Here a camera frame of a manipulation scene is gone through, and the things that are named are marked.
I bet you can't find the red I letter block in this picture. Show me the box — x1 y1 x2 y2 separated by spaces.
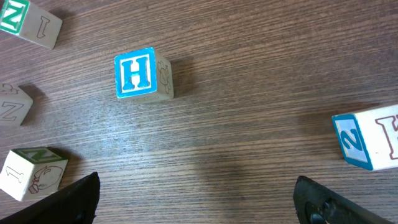
0 83 34 126

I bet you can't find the blue edged picture block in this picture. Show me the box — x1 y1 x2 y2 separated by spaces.
331 105 397 170

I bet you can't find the red A sided block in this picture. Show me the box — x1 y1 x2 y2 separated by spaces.
1 147 68 202

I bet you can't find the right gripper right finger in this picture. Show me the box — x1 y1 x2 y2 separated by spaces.
293 175 393 224

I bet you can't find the green N block top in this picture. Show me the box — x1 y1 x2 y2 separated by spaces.
1 0 63 49

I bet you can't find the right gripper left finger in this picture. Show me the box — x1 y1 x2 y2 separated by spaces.
1 172 100 224

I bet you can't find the blue H letter block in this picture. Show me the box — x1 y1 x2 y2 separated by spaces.
114 47 174 103

